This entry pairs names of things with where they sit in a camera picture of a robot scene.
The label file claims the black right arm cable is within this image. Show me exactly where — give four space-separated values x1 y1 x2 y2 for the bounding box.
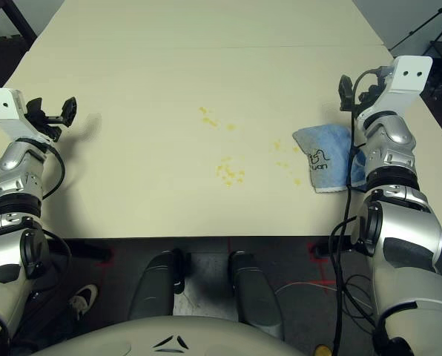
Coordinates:
328 68 383 356

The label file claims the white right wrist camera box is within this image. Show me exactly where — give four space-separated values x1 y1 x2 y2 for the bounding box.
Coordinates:
356 55 433 122

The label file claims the thin white floor wire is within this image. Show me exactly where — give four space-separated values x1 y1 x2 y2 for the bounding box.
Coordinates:
275 280 337 294

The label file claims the yellow liquid spill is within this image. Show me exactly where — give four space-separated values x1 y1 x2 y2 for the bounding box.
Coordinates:
198 105 306 188

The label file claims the black table foot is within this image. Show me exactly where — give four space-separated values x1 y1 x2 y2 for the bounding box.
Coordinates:
313 237 356 260

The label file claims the white and black sneaker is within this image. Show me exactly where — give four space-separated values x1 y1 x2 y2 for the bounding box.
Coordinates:
68 283 99 322

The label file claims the black coiled floor cable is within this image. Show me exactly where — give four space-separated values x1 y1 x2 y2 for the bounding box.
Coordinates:
337 273 378 337

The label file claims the grey robot leg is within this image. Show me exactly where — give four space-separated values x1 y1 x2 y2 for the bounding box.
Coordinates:
127 248 188 322
228 250 286 340

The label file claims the grey right robot leg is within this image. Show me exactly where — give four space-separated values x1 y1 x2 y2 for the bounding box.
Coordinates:
228 250 286 340

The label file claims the blue terry rag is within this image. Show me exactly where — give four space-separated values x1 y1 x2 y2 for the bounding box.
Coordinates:
291 124 369 194

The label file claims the grey left robot leg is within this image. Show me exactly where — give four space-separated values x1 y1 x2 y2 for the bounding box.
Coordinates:
127 248 188 322

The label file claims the black furniture frame bar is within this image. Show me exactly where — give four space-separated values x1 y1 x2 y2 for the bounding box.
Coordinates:
0 0 39 41

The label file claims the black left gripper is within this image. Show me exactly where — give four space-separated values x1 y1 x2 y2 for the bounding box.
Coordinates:
25 96 78 144

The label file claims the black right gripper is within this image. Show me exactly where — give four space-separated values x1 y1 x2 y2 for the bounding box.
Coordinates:
338 73 383 113

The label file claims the black tripod stand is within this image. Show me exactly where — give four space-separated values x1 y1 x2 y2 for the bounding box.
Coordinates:
389 0 442 53

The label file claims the black foam floor mat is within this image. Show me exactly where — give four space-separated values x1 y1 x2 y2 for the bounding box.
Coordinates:
0 35 35 92

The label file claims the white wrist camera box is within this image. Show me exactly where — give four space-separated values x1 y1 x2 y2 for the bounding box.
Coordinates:
356 55 433 122
0 88 55 144

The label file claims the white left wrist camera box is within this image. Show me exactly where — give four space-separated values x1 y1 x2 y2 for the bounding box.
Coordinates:
0 88 55 144

